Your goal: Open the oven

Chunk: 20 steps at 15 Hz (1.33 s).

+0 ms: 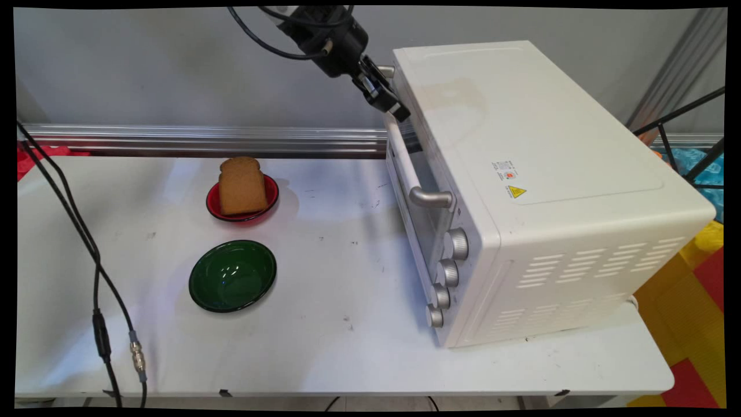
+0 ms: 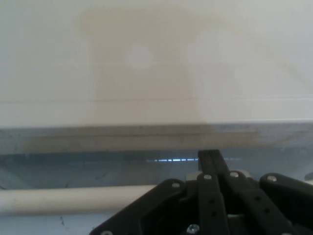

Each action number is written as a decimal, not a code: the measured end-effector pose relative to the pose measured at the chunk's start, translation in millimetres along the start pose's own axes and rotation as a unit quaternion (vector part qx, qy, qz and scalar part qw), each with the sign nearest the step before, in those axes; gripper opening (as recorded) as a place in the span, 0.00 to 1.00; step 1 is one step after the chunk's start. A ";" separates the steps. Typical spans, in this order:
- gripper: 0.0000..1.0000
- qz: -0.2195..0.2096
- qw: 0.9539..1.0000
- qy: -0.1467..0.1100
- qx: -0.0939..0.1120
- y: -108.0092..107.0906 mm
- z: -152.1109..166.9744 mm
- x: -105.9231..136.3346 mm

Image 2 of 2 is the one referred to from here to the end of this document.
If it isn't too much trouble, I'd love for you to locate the white cabinet drawer front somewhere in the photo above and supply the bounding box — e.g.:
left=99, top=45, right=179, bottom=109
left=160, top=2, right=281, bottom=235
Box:
left=0, top=0, right=313, bottom=190

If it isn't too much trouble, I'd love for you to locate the white cylindrical handle bar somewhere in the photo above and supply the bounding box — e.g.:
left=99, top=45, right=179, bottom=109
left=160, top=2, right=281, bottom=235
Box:
left=0, top=184, right=158, bottom=217

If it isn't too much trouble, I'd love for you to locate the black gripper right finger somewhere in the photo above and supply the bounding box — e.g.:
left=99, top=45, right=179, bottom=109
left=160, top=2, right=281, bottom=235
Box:
left=209, top=149, right=313, bottom=235

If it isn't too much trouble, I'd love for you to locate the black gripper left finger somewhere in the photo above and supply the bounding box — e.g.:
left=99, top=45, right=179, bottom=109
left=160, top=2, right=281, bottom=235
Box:
left=90, top=149, right=230, bottom=235

